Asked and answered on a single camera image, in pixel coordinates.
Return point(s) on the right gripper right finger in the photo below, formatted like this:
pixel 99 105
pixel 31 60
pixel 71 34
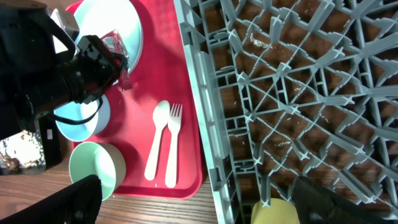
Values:
pixel 316 204

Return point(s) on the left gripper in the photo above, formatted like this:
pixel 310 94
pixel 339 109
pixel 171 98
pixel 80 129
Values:
pixel 89 74

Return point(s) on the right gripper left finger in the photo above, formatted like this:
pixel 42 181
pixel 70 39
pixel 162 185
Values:
pixel 78 203

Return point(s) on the yellow plastic cup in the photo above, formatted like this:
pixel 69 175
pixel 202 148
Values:
pixel 279 212

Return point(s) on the light blue food bowl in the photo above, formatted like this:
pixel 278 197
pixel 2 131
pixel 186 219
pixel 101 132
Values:
pixel 93 118

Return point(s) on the red sauce packet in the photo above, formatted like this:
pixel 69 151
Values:
pixel 113 42

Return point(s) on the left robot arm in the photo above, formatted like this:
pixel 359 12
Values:
pixel 43 68

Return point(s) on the grey dishwasher rack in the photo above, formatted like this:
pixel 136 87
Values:
pixel 290 88

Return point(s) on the mint green bowl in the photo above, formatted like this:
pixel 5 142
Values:
pixel 101 159

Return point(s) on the light blue plate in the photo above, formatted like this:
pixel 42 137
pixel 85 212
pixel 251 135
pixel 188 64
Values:
pixel 98 17

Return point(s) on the black plastic tray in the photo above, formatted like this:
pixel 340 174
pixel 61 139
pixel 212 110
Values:
pixel 51 142

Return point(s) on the food scraps and rice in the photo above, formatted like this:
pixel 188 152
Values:
pixel 22 153

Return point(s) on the white plastic spoon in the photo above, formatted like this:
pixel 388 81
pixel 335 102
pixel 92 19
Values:
pixel 160 119

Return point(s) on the red serving tray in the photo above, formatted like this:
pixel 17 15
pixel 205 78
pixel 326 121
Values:
pixel 160 74

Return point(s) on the white plastic fork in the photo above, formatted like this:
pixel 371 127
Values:
pixel 174 125

